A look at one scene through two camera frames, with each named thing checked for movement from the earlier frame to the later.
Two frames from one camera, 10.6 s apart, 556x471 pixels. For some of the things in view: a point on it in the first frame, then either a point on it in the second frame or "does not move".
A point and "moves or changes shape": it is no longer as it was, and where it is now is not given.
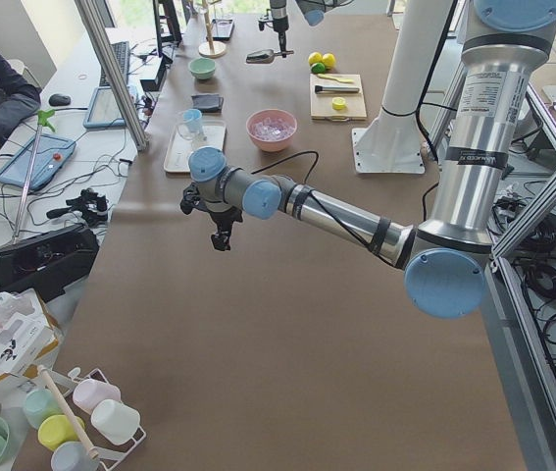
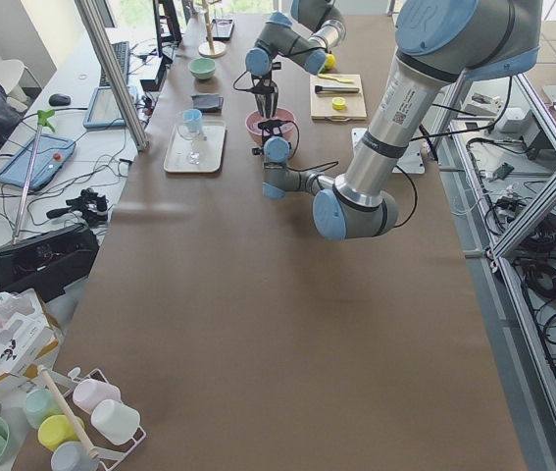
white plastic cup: x=117 y=421 does not move
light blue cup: x=192 y=118 does not move
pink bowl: x=271 y=130 does not move
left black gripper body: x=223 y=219 → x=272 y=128
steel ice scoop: x=265 y=56 moves or changes shape
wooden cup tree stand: x=210 y=49 does not move
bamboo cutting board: x=337 y=97 does not move
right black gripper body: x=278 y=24 → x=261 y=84
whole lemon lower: x=328 y=60 does not move
